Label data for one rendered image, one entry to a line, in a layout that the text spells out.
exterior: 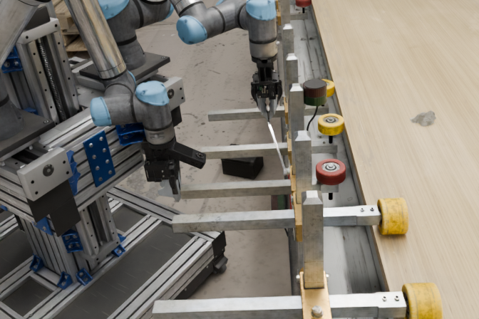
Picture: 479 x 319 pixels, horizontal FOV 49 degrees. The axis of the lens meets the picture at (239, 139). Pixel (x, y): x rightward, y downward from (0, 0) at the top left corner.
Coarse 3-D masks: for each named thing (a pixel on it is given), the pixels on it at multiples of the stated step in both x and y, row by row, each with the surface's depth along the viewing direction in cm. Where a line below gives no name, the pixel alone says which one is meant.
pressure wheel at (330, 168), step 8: (328, 160) 143; (336, 160) 142; (320, 168) 140; (328, 168) 140; (336, 168) 140; (344, 168) 139; (320, 176) 139; (328, 176) 137; (336, 176) 137; (344, 176) 139; (328, 184) 139
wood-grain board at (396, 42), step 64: (320, 0) 263; (384, 0) 255; (448, 0) 247; (384, 64) 193; (448, 64) 188; (384, 128) 155; (448, 128) 152; (384, 192) 130; (448, 192) 128; (384, 256) 112; (448, 256) 110
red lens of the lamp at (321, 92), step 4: (304, 88) 131; (308, 88) 130; (320, 88) 130; (324, 88) 130; (304, 92) 132; (308, 92) 131; (312, 92) 130; (316, 92) 130; (320, 92) 130; (324, 92) 131; (308, 96) 131; (312, 96) 131; (316, 96) 130; (320, 96) 131
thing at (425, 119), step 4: (428, 112) 159; (432, 112) 159; (416, 116) 156; (420, 116) 156; (424, 116) 157; (428, 116) 157; (432, 116) 157; (412, 120) 157; (416, 120) 156; (420, 120) 157; (424, 120) 156; (428, 120) 154; (432, 120) 156; (424, 124) 154; (428, 124) 154
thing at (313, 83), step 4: (308, 80) 134; (312, 80) 133; (316, 80) 133; (320, 80) 133; (304, 84) 132; (308, 84) 132; (312, 84) 132; (316, 84) 131; (320, 84) 131; (324, 84) 131; (312, 88) 130; (316, 88) 130; (304, 104) 134; (304, 108) 134; (316, 108) 135; (304, 112) 134; (316, 112) 136; (308, 124) 138; (308, 128) 139
